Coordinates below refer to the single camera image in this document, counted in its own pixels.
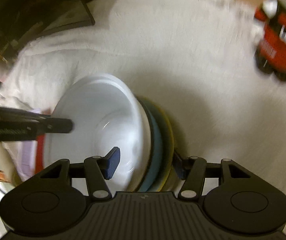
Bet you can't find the red rectangular baking dish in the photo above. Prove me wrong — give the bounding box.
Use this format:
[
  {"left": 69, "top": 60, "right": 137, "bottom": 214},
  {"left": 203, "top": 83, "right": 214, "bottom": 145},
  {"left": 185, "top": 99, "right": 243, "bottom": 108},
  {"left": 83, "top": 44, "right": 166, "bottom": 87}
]
[{"left": 10, "top": 108, "right": 53, "bottom": 183}]

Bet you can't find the cream gold-rimmed bowl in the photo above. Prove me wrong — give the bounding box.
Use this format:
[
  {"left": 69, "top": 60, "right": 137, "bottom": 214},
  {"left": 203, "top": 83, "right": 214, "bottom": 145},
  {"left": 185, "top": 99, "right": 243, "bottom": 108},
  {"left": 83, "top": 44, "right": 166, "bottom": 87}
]
[{"left": 142, "top": 97, "right": 174, "bottom": 192}]

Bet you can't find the blue enamel bowl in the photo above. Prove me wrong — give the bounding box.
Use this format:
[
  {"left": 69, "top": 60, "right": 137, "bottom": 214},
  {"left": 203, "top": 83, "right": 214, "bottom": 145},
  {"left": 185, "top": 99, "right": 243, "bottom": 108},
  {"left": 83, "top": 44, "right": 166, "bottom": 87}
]
[{"left": 137, "top": 97, "right": 163, "bottom": 192}]

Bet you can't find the white floral bowl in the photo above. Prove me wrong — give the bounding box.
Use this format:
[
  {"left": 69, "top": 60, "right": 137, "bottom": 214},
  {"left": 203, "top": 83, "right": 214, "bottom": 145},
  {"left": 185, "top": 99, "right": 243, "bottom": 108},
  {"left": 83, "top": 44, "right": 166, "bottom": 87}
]
[{"left": 43, "top": 74, "right": 151, "bottom": 193}]

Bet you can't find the white towel cloth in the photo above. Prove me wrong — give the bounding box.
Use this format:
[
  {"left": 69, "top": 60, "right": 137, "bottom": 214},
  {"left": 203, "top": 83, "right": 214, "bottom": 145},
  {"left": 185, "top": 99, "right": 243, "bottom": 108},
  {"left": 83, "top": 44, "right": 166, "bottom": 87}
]
[{"left": 0, "top": 0, "right": 286, "bottom": 233}]

